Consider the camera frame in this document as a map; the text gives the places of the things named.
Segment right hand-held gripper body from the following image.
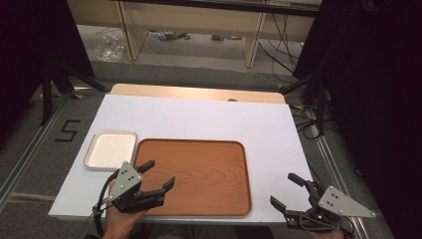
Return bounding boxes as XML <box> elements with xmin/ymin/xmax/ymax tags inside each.
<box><xmin>284</xmin><ymin>180</ymin><xmax>377</xmax><ymax>235</ymax></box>

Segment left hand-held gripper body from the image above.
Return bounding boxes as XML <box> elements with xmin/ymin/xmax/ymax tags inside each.
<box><xmin>103</xmin><ymin>160</ymin><xmax>166</xmax><ymax>214</ymax></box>

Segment person's right hand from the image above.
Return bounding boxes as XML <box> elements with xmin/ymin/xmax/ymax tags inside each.
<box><xmin>307</xmin><ymin>230</ymin><xmax>346</xmax><ymax>239</ymax></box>

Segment person's left hand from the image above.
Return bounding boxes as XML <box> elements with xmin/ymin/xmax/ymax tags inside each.
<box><xmin>102</xmin><ymin>178</ymin><xmax>149</xmax><ymax>239</ymax></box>

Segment white square dish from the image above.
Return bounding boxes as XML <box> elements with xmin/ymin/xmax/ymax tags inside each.
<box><xmin>84</xmin><ymin>129</ymin><xmax>138</xmax><ymax>172</ymax></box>

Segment brown wooden tray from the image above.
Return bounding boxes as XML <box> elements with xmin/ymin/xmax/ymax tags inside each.
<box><xmin>132</xmin><ymin>137</ymin><xmax>253</xmax><ymax>217</ymax></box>

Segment person's dark lap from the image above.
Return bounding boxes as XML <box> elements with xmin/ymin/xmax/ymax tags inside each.
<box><xmin>130</xmin><ymin>223</ymin><xmax>277</xmax><ymax>239</ymax></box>

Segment white table sheet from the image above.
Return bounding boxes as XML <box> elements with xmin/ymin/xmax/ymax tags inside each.
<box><xmin>48</xmin><ymin>94</ymin><xmax>314</xmax><ymax>224</ymax></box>

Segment black tripod stand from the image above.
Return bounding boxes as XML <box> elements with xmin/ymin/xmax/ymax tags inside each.
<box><xmin>279</xmin><ymin>73</ymin><xmax>329</xmax><ymax>136</ymax></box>
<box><xmin>40</xmin><ymin>61</ymin><xmax>109</xmax><ymax>127</ymax></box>

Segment light wooden table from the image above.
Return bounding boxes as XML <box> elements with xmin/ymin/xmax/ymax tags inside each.
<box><xmin>108</xmin><ymin>83</ymin><xmax>287</xmax><ymax>105</ymax></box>

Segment black curtain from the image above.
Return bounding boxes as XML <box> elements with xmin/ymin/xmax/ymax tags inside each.
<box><xmin>293</xmin><ymin>0</ymin><xmax>422</xmax><ymax>239</ymax></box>
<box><xmin>0</xmin><ymin>0</ymin><xmax>97</xmax><ymax>148</ymax></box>

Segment clear plastic bag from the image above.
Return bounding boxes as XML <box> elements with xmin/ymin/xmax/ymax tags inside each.
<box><xmin>94</xmin><ymin>31</ymin><xmax>126</xmax><ymax>63</ymax></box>

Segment bluish clutter under desk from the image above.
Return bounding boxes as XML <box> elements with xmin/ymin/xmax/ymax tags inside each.
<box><xmin>146</xmin><ymin>29</ymin><xmax>192</xmax><ymax>42</ymax></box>

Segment light wooden desk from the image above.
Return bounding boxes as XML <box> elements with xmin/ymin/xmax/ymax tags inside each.
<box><xmin>66</xmin><ymin>0</ymin><xmax>323</xmax><ymax>70</ymax></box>

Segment grey right gripper cable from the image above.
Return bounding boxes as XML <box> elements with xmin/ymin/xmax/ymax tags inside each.
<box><xmin>298</xmin><ymin>213</ymin><xmax>354</xmax><ymax>238</ymax></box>

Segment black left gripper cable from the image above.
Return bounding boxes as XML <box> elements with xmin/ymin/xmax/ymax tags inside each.
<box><xmin>92</xmin><ymin>168</ymin><xmax>120</xmax><ymax>238</ymax></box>

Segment aluminium floor rail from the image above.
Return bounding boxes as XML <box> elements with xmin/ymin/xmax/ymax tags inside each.
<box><xmin>0</xmin><ymin>95</ymin><xmax>69</xmax><ymax>211</ymax></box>
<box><xmin>306</xmin><ymin>107</ymin><xmax>370</xmax><ymax>239</ymax></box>

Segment black cable bundle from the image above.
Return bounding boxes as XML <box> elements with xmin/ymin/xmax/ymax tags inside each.
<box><xmin>291</xmin><ymin>105</ymin><xmax>325</xmax><ymax>141</ymax></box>

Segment black floor cables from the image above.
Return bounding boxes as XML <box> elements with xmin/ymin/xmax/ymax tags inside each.
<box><xmin>258</xmin><ymin>12</ymin><xmax>302</xmax><ymax>77</ymax></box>

